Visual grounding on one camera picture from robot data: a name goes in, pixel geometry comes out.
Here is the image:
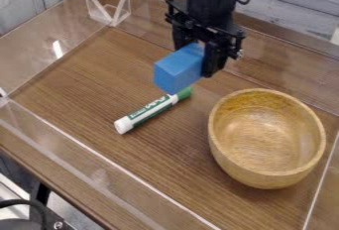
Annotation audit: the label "black cable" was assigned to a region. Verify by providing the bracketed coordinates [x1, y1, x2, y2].
[0, 199, 50, 230]

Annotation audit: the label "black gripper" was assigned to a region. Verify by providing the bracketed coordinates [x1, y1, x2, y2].
[166, 0, 247, 77]

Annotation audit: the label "blue block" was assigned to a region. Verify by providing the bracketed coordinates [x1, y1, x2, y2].
[154, 43, 205, 94]

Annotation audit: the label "brown wooden bowl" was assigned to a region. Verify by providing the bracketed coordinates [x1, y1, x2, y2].
[209, 88, 326, 189]

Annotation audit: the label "black table leg bracket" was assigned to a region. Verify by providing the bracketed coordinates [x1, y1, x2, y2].
[30, 182, 76, 230]

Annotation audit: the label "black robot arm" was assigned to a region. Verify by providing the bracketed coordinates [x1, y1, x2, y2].
[166, 0, 250, 77]

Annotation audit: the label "green white marker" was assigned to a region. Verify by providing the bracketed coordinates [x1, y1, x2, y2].
[114, 87, 193, 135]

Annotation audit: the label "clear acrylic tray walls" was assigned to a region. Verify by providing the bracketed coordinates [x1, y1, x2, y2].
[0, 0, 339, 230]

